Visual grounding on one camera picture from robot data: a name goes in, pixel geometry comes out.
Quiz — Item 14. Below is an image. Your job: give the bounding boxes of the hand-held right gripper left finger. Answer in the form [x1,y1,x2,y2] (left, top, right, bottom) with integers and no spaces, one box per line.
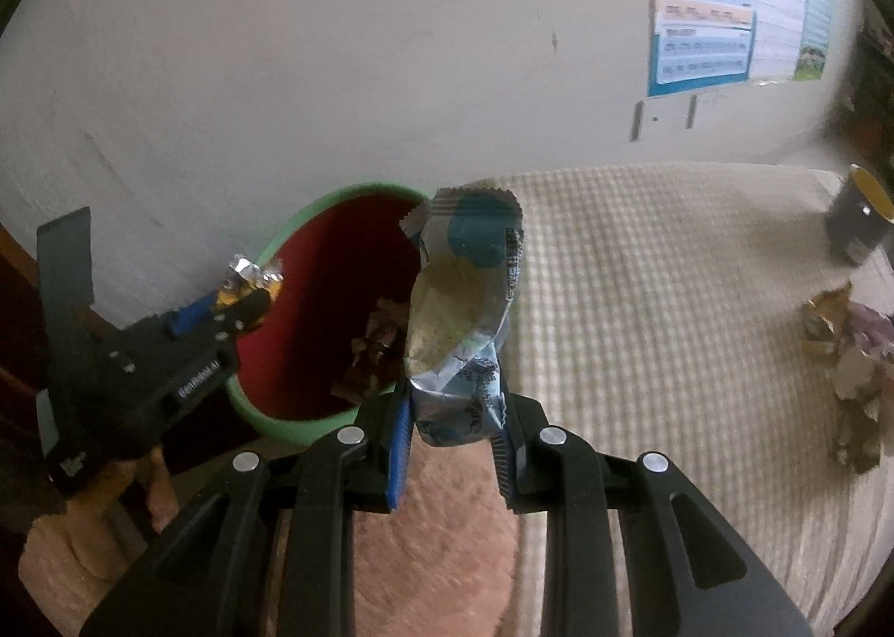
[78,392,416,637]

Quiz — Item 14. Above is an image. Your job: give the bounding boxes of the gold brown wrapper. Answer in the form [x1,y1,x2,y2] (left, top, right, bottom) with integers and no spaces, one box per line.
[802,283,854,359]

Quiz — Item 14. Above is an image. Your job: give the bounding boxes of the brown wrappers inside bin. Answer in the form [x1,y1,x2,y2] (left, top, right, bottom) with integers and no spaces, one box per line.
[331,298,410,401]

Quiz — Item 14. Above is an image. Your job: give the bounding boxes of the dark shiny wrapper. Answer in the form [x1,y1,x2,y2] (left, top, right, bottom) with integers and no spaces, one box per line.
[831,400,882,474]

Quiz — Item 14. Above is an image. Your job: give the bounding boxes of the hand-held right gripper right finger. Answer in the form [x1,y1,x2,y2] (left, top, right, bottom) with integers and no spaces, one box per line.
[489,391,817,637]

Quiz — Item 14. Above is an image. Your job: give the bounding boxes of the white wall socket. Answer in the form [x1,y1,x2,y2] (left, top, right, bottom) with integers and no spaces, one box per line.
[632,96,700,142]

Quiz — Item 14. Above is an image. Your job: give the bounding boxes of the person's left hand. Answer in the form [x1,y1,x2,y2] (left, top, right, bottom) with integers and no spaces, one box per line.
[148,445,177,535]

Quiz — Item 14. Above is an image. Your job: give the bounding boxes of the brown plush cushion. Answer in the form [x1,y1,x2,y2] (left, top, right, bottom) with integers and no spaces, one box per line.
[265,448,553,637]

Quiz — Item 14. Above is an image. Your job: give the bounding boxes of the silver and gold foil wrapper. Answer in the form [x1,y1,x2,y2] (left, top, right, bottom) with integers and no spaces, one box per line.
[222,255,285,303]

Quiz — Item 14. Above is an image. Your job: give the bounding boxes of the blue alphabet wall poster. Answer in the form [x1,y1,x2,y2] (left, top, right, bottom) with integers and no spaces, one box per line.
[646,0,759,97]

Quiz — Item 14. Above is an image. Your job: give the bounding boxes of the green number wall poster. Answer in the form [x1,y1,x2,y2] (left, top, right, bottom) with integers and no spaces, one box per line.
[792,0,839,79]

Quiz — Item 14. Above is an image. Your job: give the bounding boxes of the green bin with red inside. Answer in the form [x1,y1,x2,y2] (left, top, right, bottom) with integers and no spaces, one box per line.
[223,182,434,446]

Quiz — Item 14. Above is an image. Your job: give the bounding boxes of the dark mug with yellow inside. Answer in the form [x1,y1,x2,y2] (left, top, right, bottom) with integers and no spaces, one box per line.
[824,165,894,268]

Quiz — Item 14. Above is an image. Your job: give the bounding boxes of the light blue snack wrapper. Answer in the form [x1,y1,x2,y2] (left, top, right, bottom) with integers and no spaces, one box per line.
[401,186,525,449]

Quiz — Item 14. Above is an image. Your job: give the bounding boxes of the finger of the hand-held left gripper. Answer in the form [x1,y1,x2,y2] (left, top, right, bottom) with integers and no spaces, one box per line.
[166,300,226,336]
[208,288,275,340]

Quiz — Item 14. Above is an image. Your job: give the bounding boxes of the dark storage shelf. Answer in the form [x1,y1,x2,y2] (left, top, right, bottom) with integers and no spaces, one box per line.
[845,15,894,156]

